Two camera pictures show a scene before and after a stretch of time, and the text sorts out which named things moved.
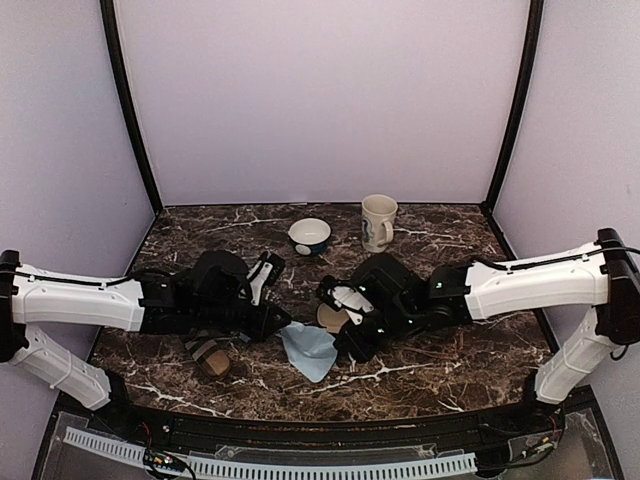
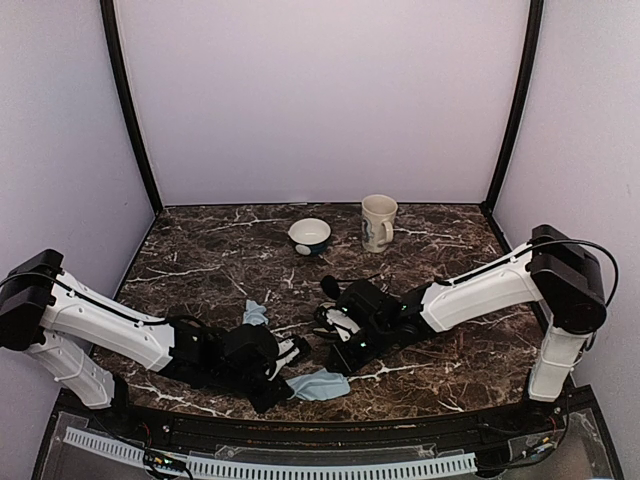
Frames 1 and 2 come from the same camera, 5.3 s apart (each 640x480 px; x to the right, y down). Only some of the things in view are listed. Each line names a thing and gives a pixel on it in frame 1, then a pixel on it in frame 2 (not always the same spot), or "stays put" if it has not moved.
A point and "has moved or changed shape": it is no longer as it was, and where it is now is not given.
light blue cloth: x=310 y=350 has moved or changed shape
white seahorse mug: x=378 y=214 stays put
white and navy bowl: x=310 y=236 stays put
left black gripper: x=264 y=328 to x=279 y=391
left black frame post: x=109 y=26 stays put
